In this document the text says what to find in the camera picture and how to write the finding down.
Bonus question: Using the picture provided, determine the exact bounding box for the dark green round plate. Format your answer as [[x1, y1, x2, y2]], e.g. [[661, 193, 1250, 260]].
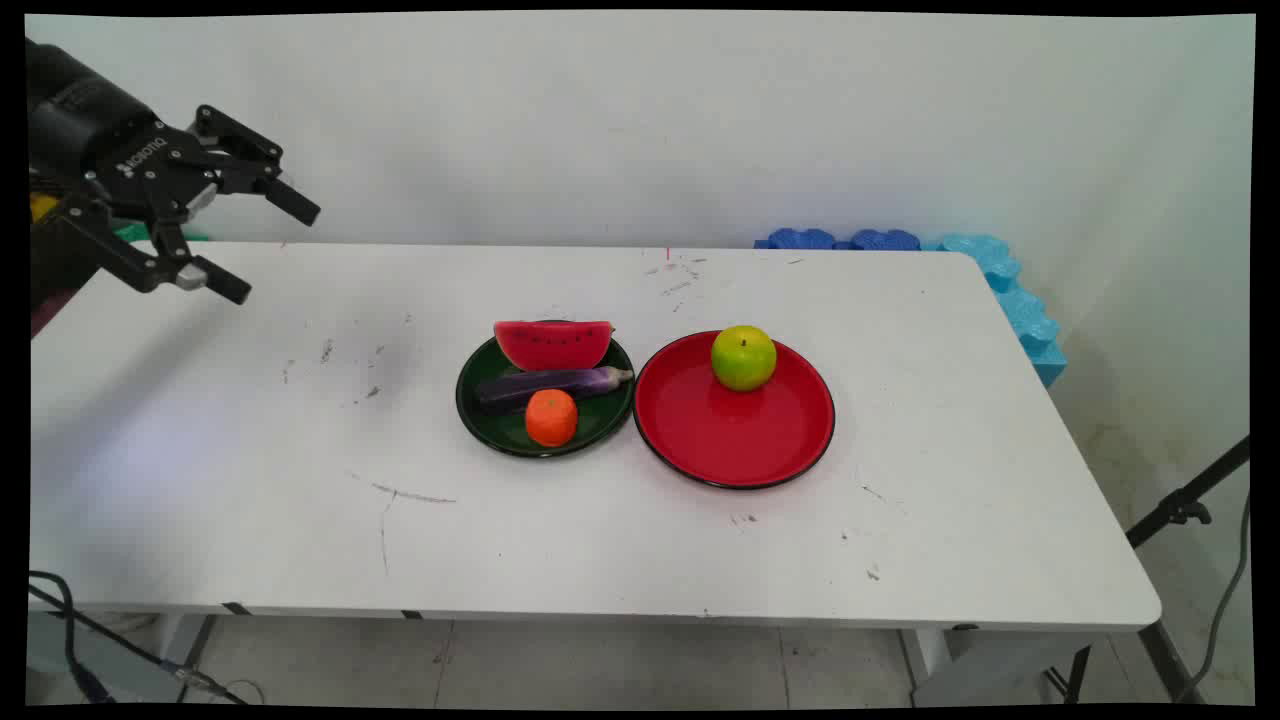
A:
[[455, 325, 637, 460]]

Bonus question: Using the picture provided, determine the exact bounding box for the light blue foam mat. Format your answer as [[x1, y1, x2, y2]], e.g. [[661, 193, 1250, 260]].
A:
[[920, 234, 1069, 389]]

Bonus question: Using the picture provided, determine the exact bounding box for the black tripod stand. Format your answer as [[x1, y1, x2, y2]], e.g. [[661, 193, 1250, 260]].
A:
[[1045, 435, 1251, 706]]

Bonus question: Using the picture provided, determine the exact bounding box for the purple toy eggplant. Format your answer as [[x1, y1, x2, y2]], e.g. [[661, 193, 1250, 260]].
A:
[[474, 366, 635, 413]]

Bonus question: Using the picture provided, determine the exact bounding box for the red round plate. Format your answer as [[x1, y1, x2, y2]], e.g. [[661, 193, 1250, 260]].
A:
[[633, 330, 837, 491]]

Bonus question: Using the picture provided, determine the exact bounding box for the grey hanging cable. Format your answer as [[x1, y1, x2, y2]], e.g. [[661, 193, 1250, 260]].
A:
[[1175, 490, 1252, 703]]

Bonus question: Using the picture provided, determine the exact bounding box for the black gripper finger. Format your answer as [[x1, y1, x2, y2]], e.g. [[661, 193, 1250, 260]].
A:
[[60, 195, 253, 306], [190, 104, 322, 227]]

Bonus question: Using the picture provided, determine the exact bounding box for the green toy apple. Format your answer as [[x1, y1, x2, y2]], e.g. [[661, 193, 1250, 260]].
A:
[[711, 325, 778, 393]]

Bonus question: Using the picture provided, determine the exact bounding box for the orange toy tangerine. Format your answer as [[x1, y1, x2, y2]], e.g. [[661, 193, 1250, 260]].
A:
[[525, 389, 579, 448]]

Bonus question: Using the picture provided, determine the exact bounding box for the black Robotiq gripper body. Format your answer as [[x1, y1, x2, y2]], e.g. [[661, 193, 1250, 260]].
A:
[[84, 118, 223, 219]]

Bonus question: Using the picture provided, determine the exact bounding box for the white table leg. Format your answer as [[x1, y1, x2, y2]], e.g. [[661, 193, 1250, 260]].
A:
[[898, 627, 953, 693], [158, 612, 217, 693]]

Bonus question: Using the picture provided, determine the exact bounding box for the toy watermelon slice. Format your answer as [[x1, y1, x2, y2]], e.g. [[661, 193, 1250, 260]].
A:
[[493, 320, 615, 373]]

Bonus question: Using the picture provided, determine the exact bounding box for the black floor cable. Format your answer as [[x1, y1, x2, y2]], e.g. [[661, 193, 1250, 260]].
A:
[[28, 570, 251, 706]]

